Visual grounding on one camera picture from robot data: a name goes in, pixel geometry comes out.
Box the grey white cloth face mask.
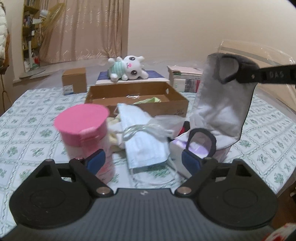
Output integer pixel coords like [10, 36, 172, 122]
[186, 52, 260, 160]

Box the cream fluffy towel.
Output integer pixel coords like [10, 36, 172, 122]
[107, 115, 125, 153]

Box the light green microfiber cloth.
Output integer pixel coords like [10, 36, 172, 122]
[133, 97, 161, 104]

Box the black red soft item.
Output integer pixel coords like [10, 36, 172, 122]
[178, 121, 190, 137]

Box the purple tissue pack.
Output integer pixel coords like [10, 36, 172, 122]
[169, 132, 231, 178]

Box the pink lidded cup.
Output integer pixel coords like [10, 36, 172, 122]
[54, 104, 115, 184]

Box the plastic wrapped headboard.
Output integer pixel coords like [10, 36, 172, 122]
[214, 39, 296, 112]

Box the white plastic bag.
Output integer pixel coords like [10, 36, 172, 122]
[148, 115, 186, 139]

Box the light blue surgical mask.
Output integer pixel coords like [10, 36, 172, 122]
[116, 102, 179, 186]

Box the stack of books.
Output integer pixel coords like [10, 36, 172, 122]
[168, 66, 203, 93]

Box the green patterned bed sheet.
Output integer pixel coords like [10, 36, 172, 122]
[1, 88, 295, 235]

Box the open brown cardboard box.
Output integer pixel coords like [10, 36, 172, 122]
[85, 82, 189, 117]

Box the small closed cardboard box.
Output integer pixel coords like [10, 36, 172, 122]
[62, 68, 87, 95]

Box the blue white flat box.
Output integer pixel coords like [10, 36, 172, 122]
[96, 69, 170, 87]

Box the white bunny plush toy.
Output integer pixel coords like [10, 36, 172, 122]
[108, 55, 149, 82]

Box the standing fan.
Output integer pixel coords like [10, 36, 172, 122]
[19, 2, 65, 79]

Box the beige curtain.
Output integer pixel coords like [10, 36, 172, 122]
[39, 1, 129, 64]

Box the wooden bookshelf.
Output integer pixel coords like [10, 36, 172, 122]
[22, 1, 42, 73]

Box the white puffer jacket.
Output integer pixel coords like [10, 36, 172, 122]
[0, 2, 8, 67]

